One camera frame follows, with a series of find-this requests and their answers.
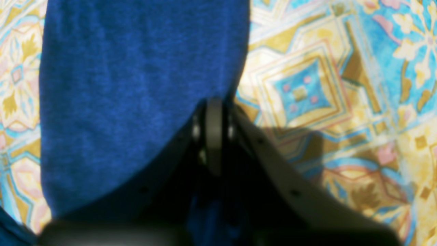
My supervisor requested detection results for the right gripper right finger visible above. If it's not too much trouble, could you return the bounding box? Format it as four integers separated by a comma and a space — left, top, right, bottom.
213, 98, 401, 246

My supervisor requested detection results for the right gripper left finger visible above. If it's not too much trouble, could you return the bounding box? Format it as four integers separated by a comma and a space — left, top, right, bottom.
38, 98, 215, 246

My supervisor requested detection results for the blue long-sleeve shirt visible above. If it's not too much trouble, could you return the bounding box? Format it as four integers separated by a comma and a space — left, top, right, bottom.
1, 0, 251, 246

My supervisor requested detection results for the patterned tablecloth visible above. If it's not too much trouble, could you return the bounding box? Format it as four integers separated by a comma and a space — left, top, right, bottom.
0, 0, 437, 246

